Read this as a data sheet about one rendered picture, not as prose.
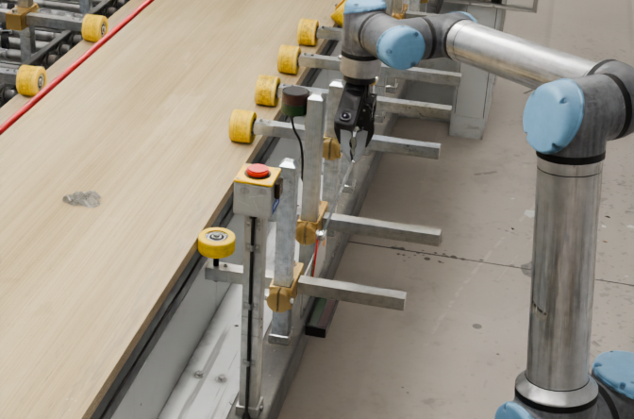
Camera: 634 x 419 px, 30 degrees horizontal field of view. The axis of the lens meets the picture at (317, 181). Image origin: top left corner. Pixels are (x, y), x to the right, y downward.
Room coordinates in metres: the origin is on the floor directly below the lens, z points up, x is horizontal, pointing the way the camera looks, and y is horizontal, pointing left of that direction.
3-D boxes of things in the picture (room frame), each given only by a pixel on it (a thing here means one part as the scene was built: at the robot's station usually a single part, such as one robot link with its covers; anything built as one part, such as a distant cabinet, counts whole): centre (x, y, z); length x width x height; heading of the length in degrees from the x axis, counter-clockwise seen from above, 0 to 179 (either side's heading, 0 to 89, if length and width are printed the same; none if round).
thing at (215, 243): (2.20, 0.21, 0.85); 0.08 x 0.08 x 0.11
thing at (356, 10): (2.44, -0.08, 1.31); 0.10 x 0.09 x 0.12; 30
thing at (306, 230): (2.40, 0.01, 0.85); 0.14 x 0.06 x 0.05; 169
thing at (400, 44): (2.35, -0.15, 1.32); 0.12 x 0.12 x 0.09; 30
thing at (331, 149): (2.65, -0.04, 0.95); 0.14 x 0.06 x 0.05; 169
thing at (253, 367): (1.88, 0.11, 0.93); 0.05 x 0.05 x 0.45; 79
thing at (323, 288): (2.17, 0.01, 0.82); 0.44 x 0.03 x 0.04; 79
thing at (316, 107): (2.38, 0.01, 0.94); 0.04 x 0.04 x 0.48; 79
